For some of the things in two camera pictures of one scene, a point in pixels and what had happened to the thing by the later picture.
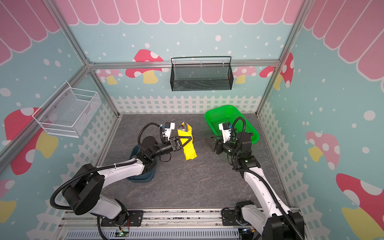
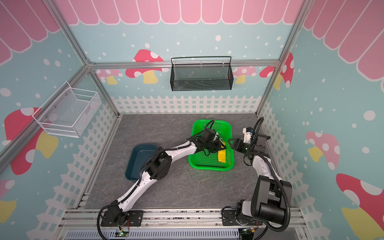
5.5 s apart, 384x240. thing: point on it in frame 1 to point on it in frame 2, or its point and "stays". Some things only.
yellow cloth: x=189 y=149 to x=222 y=153
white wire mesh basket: x=68 y=111 stays
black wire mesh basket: x=201 y=73 stays
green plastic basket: x=227 y=113 to x=221 y=160
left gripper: x=177 y=145 to x=218 y=147
